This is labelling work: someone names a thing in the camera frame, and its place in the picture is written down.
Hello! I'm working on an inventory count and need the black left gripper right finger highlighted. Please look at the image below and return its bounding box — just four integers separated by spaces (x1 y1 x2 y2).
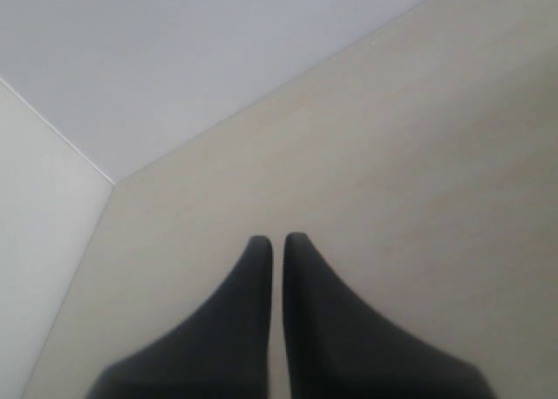
282 233 492 398

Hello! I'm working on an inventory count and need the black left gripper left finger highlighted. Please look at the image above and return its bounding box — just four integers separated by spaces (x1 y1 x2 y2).
87 236 273 398

